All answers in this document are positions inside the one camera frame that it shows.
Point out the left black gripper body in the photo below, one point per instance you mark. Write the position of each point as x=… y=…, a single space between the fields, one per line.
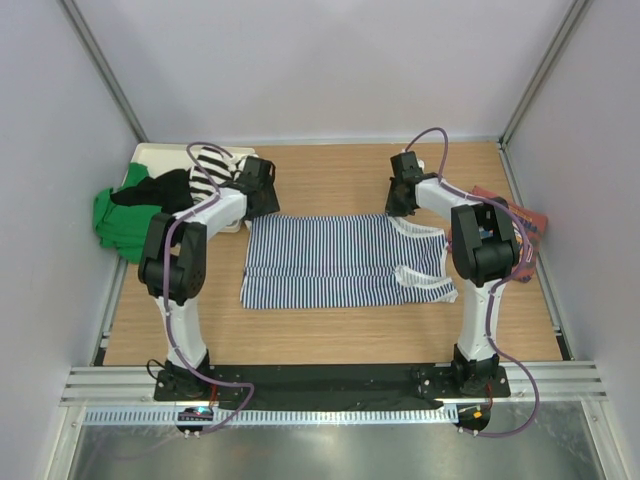
x=263 y=187

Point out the green tank top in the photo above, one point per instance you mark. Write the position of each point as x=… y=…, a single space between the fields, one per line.
x=121 y=217

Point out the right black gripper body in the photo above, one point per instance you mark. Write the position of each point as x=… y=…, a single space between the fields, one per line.
x=398 y=182

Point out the red tank top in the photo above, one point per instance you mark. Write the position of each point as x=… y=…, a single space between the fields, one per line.
x=534 y=225

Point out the slotted cable duct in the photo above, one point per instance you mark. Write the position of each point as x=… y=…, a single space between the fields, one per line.
x=270 y=415

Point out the aluminium front rail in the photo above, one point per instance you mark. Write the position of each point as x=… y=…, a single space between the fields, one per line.
x=124 y=385

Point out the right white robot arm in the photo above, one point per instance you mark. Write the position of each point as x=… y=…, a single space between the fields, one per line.
x=484 y=252

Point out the blue white striped tank top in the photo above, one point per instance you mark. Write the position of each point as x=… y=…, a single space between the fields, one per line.
x=344 y=262

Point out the cream plastic tray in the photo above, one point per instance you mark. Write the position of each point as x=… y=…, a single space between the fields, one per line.
x=160 y=158

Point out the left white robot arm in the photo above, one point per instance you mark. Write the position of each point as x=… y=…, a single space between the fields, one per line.
x=173 y=267

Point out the black white striped tank top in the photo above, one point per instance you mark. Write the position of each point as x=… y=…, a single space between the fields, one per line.
x=213 y=168

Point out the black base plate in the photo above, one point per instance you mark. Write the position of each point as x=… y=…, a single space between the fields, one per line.
x=238 y=391

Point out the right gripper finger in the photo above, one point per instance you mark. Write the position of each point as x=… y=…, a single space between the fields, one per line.
x=405 y=206
x=391 y=196

